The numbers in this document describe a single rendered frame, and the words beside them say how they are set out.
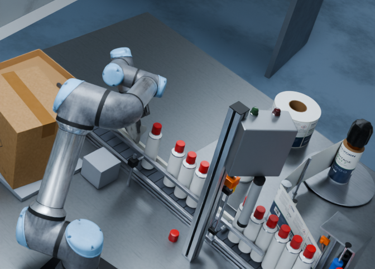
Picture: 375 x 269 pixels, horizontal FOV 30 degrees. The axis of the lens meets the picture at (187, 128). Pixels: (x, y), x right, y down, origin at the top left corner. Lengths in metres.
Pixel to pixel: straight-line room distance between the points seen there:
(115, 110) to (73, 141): 0.16
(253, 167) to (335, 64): 3.30
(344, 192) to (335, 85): 2.34
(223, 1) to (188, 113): 2.71
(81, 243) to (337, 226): 0.81
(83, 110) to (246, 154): 0.49
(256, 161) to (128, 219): 0.63
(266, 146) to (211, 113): 1.04
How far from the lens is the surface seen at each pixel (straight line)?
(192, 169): 2.47
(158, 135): 2.54
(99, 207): 2.55
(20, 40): 4.75
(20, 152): 2.43
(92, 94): 2.07
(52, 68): 3.12
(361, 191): 2.89
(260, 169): 2.12
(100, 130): 2.77
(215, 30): 5.25
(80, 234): 2.14
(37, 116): 2.42
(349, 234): 2.31
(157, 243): 2.48
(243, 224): 2.26
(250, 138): 2.02
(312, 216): 2.70
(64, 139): 2.10
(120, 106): 2.06
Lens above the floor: 2.69
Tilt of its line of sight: 39 degrees down
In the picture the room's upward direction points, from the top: 16 degrees clockwise
